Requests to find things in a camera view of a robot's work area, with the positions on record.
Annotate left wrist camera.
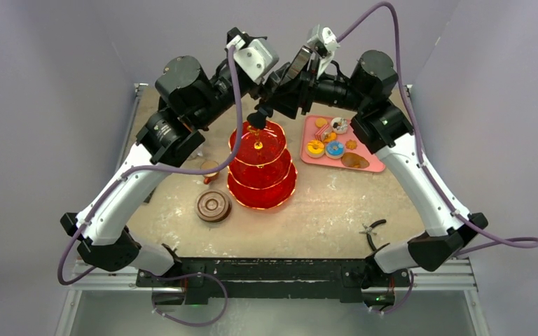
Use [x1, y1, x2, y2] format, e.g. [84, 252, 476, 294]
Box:
[226, 27, 280, 84]

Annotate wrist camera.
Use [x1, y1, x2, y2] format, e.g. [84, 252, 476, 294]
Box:
[307, 24, 340, 77]
[226, 27, 280, 84]

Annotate small copper cup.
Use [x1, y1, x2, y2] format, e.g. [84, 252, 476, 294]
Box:
[200, 160, 220, 185]

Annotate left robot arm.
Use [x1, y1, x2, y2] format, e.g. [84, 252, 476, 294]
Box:
[61, 51, 278, 286]

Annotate orange duck pastry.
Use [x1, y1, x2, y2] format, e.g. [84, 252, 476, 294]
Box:
[322, 132, 338, 144]

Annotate black-handled pliers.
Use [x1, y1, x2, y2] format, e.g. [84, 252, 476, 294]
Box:
[359, 219, 387, 252]

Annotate yellow frosted donut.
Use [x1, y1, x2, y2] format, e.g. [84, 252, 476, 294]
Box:
[305, 139, 325, 159]

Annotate brown bread roll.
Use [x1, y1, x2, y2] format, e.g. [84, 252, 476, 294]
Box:
[340, 153, 370, 169]

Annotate blue frosted donut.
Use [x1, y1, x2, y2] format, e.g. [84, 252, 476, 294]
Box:
[325, 141, 345, 160]

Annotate pink layered cake slice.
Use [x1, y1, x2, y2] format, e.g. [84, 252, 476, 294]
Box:
[315, 124, 332, 142]

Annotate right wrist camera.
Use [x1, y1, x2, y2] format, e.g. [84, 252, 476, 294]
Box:
[307, 24, 340, 77]

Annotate round brown wooden lid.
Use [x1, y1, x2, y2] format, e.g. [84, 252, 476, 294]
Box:
[195, 189, 232, 223]

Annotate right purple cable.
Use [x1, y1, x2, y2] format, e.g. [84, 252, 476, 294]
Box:
[336, 1, 538, 317]

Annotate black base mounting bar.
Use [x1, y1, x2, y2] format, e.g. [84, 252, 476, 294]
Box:
[136, 258, 410, 305]

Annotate red three-tier cake stand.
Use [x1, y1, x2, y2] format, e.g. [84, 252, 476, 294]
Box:
[227, 120, 298, 210]

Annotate white chocolate-drizzled donut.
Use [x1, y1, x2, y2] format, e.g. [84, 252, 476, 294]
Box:
[331, 117, 349, 134]

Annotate round orange cookie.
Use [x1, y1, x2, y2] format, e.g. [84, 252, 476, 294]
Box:
[315, 118, 329, 129]

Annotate black serving tongs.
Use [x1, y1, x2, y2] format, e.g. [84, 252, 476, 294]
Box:
[247, 46, 312, 130]

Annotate flower-shaped orange cookie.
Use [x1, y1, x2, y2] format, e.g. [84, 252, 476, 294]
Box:
[345, 140, 357, 151]

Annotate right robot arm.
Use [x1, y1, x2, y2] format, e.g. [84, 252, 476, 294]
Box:
[260, 50, 488, 285]

